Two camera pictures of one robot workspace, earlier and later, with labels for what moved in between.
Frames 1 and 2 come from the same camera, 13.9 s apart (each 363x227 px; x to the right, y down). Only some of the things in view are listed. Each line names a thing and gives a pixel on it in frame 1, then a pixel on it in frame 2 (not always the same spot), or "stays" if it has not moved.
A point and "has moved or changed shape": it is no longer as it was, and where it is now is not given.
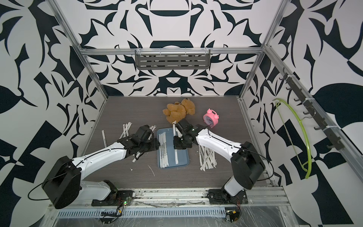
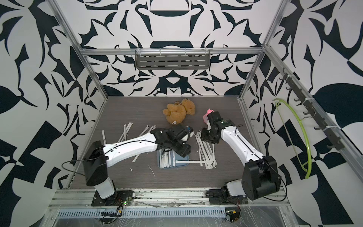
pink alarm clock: [211, 118] stays
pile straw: [174, 135] has moved or changed shape
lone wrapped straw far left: [104, 138] stays
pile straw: [126, 127] stays
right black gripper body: [181, 142] to [208, 135]
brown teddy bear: [177, 111] stays
